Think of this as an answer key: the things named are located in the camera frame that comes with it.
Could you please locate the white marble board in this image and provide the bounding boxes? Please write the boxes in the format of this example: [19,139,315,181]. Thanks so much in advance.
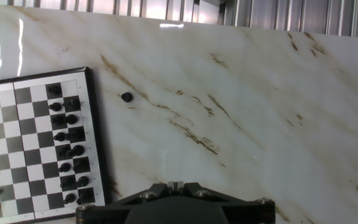
[0,2,358,224]

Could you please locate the folding black white chessboard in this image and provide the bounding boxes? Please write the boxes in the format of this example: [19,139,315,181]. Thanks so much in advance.
[0,66,110,224]

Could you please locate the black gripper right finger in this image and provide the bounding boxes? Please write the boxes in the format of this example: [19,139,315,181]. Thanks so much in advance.
[176,181,276,224]

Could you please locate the black chess queen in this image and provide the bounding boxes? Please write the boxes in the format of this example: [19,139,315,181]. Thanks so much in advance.
[66,127,86,143]

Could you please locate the black chess bishop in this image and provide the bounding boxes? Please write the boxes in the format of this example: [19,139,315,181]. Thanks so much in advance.
[72,157,90,174]
[64,113,79,125]

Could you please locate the black chess king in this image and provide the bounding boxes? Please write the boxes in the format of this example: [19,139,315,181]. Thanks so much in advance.
[67,144,85,158]

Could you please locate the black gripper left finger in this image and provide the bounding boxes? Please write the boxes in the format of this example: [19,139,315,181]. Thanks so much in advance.
[75,181,177,224]

